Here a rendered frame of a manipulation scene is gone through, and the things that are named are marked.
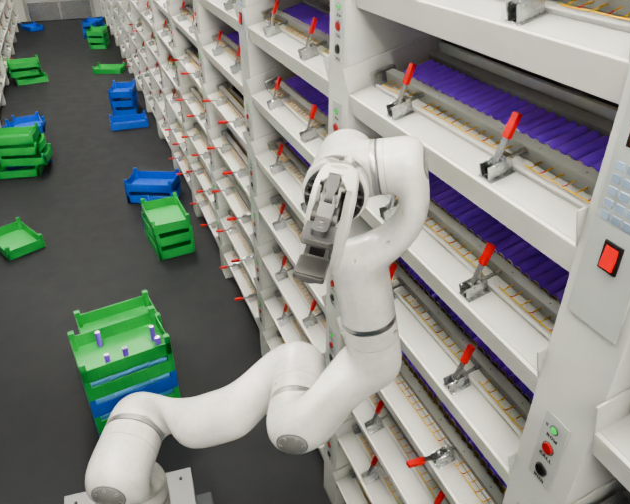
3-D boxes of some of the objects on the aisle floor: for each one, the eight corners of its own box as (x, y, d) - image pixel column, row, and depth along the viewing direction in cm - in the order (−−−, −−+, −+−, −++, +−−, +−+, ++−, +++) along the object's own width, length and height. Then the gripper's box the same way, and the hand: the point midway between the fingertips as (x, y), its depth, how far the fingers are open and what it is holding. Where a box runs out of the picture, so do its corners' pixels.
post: (267, 367, 238) (235, -170, 140) (261, 353, 245) (225, -167, 148) (312, 355, 244) (310, -168, 147) (304, 341, 252) (297, -165, 154)
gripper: (295, 242, 75) (262, 319, 59) (318, 122, 67) (288, 173, 51) (350, 255, 75) (332, 337, 59) (380, 136, 67) (369, 193, 51)
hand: (314, 252), depth 57 cm, fingers open, 3 cm apart
